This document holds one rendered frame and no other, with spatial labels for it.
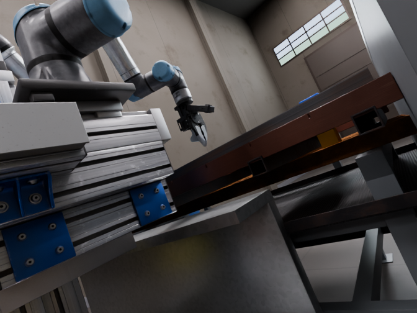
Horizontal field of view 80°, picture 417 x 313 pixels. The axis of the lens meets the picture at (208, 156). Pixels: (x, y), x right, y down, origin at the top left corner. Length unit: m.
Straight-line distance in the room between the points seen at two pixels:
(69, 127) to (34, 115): 0.04
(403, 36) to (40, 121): 0.44
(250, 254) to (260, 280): 0.08
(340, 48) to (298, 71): 1.40
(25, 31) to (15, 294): 0.53
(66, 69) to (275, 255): 0.69
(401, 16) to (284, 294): 0.68
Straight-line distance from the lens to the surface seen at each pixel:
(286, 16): 9.95
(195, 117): 1.05
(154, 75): 1.00
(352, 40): 9.00
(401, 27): 0.33
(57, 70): 0.64
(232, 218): 0.58
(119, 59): 1.04
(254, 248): 0.78
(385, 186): 0.73
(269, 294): 0.83
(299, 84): 9.36
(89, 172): 0.54
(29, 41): 0.70
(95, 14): 0.63
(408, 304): 0.88
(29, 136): 0.41
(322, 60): 9.13
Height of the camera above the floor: 0.75
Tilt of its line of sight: 7 degrees up
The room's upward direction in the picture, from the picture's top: 22 degrees counter-clockwise
